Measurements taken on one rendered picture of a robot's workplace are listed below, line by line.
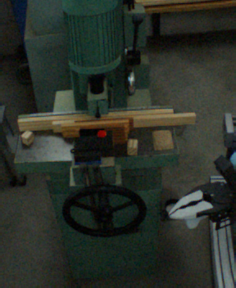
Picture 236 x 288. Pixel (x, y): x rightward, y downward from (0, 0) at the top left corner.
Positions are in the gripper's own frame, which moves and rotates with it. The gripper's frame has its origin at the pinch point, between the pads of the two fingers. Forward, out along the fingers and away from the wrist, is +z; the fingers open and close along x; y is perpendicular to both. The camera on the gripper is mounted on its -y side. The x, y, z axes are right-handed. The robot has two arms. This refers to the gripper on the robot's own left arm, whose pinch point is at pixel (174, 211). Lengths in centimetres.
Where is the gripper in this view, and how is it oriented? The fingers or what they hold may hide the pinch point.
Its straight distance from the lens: 84.6
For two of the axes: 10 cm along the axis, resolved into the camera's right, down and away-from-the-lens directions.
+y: 0.9, 8.3, 5.5
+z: -9.4, 2.6, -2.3
